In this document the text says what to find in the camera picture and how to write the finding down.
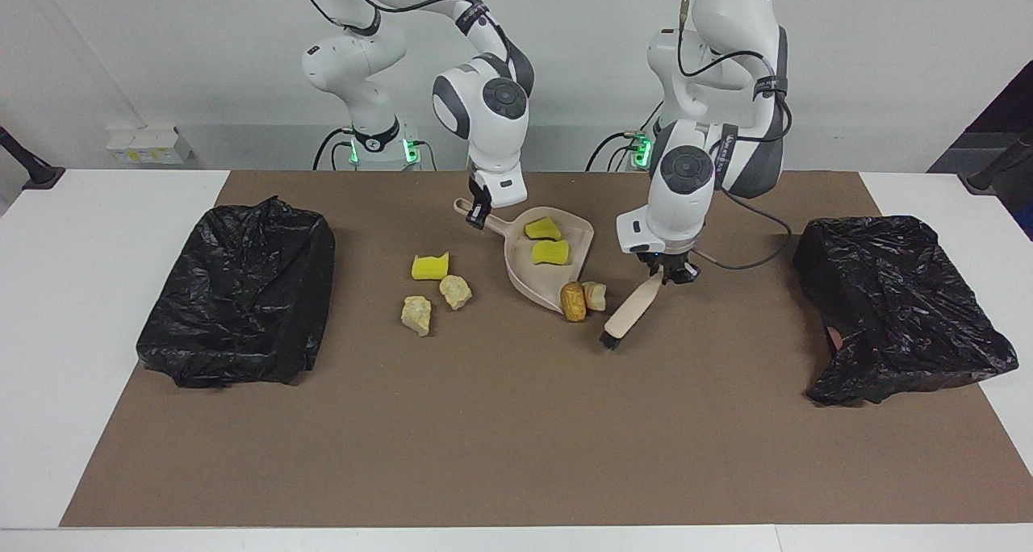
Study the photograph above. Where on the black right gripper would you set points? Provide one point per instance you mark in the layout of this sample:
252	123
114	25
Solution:
482	193

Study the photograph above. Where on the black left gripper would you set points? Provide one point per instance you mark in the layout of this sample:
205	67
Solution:
670	258

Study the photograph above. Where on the beige hand brush black bristles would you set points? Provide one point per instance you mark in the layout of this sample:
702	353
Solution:
633	306

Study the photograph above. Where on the yellow sponge piece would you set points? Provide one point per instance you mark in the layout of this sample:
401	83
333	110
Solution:
428	268
542	228
550	252

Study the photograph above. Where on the beige plastic dustpan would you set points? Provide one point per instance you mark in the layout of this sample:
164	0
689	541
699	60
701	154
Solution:
520	275

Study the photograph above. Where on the striped croissant bread piece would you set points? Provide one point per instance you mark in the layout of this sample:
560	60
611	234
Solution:
595	295

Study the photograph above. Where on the pale chip piece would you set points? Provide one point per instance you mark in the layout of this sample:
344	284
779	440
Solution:
416	316
456	292

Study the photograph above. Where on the brown nugget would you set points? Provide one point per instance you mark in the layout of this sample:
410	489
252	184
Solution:
574	302

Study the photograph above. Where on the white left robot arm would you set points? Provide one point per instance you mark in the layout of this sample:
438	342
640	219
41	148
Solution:
682	197

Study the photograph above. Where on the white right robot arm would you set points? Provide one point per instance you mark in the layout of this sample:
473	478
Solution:
492	132

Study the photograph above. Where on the black bag lined trash bin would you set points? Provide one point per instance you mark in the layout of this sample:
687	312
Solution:
234	310
904	310

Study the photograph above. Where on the brown paper table mat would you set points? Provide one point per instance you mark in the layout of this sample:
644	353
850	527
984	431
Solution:
516	455

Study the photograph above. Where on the white wall socket box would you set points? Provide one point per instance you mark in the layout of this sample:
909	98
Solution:
149	144

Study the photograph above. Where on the black stand post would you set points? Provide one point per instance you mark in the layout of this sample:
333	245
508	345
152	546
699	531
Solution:
36	173
993	173

